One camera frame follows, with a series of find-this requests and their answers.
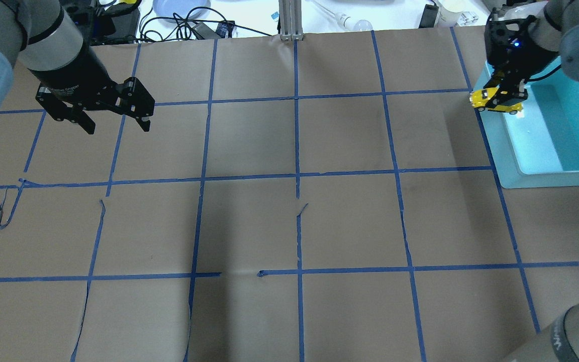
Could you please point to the yellow beetle toy car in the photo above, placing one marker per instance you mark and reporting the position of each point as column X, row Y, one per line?
column 493, row 99

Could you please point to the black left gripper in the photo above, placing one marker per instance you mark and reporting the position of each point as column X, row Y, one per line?
column 72, row 71

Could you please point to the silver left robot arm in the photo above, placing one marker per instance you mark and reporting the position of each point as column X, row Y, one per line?
column 44, row 38

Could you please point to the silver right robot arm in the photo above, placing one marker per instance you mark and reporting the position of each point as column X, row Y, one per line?
column 557, row 30

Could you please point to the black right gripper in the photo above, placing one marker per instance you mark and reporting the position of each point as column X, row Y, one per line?
column 524, row 59

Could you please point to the light blue plastic bin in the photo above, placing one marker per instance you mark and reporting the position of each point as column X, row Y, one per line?
column 538, row 147

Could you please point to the aluminium frame post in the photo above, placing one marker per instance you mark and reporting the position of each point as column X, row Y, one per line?
column 290, row 20

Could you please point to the light blue plate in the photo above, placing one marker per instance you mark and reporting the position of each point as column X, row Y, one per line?
column 185, row 9

